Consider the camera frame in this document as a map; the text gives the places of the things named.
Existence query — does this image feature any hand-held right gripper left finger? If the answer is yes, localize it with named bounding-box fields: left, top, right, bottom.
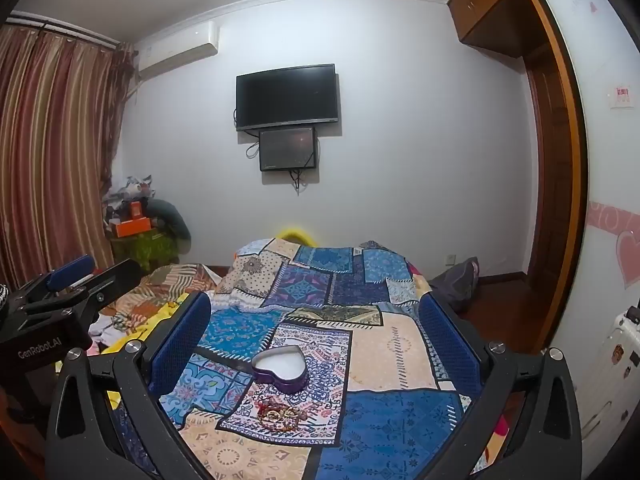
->
left=45, top=291, right=221, bottom=480

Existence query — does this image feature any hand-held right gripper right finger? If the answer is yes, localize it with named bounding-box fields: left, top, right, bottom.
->
left=419, top=292, right=583, bottom=480

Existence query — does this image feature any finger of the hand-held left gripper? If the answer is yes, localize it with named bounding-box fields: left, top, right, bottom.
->
left=22, top=259, right=143, bottom=341
left=10, top=254, right=96, bottom=311

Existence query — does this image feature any purple heart-shaped tin box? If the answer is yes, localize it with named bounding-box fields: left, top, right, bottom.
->
left=251, top=345, right=307, bottom=394

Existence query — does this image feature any heap of bracelets and rings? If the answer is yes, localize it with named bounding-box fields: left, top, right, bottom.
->
left=254, top=394, right=310, bottom=433

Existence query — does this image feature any cluttered green side stand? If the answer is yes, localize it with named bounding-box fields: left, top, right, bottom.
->
left=110, top=232, right=181, bottom=273

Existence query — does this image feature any flat orange box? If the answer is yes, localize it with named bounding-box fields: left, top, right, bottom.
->
left=112, top=217, right=153, bottom=237

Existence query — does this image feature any orange patterned quilt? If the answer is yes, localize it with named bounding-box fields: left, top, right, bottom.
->
left=100, top=262, right=221, bottom=311

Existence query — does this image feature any patchwork printed blanket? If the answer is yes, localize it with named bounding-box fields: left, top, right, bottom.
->
left=160, top=237, right=501, bottom=480

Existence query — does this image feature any dark bag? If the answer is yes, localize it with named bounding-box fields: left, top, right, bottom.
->
left=430, top=257, right=481, bottom=311

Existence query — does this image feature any dark green cushion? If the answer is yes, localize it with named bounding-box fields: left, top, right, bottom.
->
left=147, top=199, right=192, bottom=256

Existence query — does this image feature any crumpled grey wrapping paper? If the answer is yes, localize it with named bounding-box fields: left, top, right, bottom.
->
left=105, top=175, right=156, bottom=211

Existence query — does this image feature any striped brown curtain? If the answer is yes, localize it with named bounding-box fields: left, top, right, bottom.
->
left=0, top=25, right=136, bottom=291

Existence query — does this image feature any yellow plastic object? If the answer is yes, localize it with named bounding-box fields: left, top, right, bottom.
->
left=277, top=227, right=316, bottom=248

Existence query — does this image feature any white air conditioner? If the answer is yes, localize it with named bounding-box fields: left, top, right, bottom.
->
left=134, top=22, right=220, bottom=81

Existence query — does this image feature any wooden overhead cabinet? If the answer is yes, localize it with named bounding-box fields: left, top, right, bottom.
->
left=447, top=0, right=532, bottom=58

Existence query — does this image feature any wooden door frame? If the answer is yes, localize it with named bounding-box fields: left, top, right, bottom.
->
left=520, top=0, right=590, bottom=356

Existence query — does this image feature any pink heart wall sticker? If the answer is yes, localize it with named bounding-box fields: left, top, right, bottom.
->
left=615, top=230, right=640, bottom=288

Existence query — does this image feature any small black wall monitor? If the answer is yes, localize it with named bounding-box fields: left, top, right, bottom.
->
left=259, top=128, right=318, bottom=172

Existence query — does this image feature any white curtain rail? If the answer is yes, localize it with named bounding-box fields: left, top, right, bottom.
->
left=5, top=12, right=121, bottom=51

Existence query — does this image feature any black wall television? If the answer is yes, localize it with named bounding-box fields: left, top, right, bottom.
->
left=236, top=64, right=342, bottom=132

